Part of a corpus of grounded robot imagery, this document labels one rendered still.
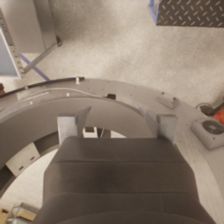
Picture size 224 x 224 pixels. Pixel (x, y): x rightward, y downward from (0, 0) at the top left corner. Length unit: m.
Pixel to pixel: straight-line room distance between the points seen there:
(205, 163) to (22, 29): 1.34
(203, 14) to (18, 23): 1.13
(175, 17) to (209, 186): 0.69
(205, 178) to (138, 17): 1.19
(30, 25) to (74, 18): 0.37
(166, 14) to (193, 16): 0.12
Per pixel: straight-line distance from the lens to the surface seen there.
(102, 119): 0.89
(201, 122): 0.76
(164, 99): 0.88
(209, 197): 0.63
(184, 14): 0.86
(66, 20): 1.54
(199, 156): 0.70
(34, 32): 1.33
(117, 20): 1.44
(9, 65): 1.07
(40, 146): 1.20
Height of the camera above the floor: 1.42
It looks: 49 degrees down
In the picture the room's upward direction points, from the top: 170 degrees counter-clockwise
